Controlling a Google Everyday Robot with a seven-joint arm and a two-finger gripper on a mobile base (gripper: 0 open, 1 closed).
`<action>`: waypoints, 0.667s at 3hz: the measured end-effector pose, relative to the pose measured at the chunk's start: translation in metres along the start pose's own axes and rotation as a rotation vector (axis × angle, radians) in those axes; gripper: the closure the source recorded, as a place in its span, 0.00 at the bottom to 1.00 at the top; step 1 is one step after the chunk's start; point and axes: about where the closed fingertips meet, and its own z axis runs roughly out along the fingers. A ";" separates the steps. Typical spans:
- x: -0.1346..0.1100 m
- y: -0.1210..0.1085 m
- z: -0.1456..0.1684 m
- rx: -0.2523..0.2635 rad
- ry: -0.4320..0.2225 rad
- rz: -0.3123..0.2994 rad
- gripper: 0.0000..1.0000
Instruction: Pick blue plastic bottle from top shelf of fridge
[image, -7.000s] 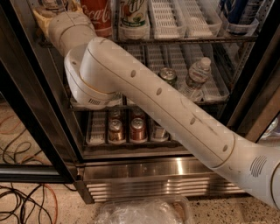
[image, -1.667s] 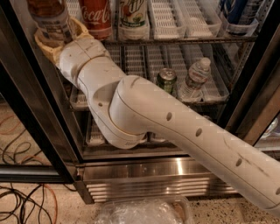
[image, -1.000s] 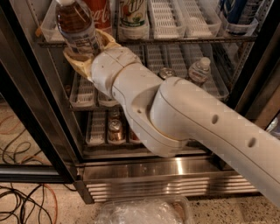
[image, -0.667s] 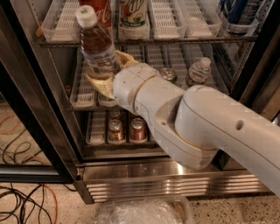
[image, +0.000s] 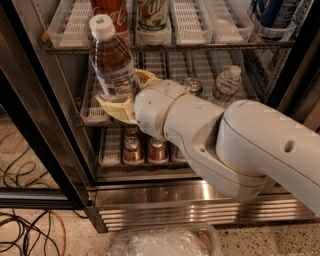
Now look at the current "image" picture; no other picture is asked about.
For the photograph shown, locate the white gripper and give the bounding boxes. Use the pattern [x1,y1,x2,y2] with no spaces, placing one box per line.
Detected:
[95,69,188,142]

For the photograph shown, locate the blue label plastic bottle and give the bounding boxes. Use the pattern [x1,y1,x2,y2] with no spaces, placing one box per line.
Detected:
[89,14,139,102]

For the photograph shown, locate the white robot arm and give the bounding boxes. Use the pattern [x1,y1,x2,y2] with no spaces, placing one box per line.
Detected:
[96,70,320,215]

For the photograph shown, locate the copper can rear bottom shelf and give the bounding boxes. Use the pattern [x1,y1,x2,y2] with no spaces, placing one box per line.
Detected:
[124,126,140,137]

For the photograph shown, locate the copper can shelf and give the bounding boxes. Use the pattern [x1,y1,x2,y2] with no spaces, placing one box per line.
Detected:
[124,126,140,137]
[124,136,143,163]

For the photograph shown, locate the red can front bottom shelf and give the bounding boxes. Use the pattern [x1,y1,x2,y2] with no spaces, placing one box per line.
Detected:
[148,137,168,162]

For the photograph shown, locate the copper can front bottom shelf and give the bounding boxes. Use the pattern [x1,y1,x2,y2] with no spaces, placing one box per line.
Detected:
[124,136,143,163]

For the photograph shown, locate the green soda can middle shelf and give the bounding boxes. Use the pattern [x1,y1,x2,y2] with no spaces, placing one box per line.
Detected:
[183,77,203,97]

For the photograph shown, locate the dark drink bottle white cap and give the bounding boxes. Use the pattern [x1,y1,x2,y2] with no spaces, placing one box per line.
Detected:
[172,145,186,162]

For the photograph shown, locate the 7Up soda bottle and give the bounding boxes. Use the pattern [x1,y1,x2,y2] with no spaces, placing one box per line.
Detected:
[136,0,170,46]

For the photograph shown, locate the red Coca-Cola bottle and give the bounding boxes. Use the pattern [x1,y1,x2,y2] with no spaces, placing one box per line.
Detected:
[90,0,129,44]

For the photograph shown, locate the clear water bottle middle shelf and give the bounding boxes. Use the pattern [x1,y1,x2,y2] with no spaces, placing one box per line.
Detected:
[212,65,242,105]

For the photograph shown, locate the black fridge door left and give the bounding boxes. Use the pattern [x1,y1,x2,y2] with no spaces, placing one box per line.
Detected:
[0,0,88,209]

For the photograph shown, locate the blue Pepsi bottle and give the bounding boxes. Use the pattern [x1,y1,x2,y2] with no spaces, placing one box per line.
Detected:
[250,0,302,30]

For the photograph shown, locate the clear plastic bag bin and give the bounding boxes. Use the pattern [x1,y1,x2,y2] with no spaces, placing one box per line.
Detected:
[108,224,223,256]

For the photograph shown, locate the orange cable on floor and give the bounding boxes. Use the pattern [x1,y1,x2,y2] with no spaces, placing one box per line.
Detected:
[46,209,68,256]

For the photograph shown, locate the black cables on floor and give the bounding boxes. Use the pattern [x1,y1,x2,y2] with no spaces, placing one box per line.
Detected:
[0,209,88,256]

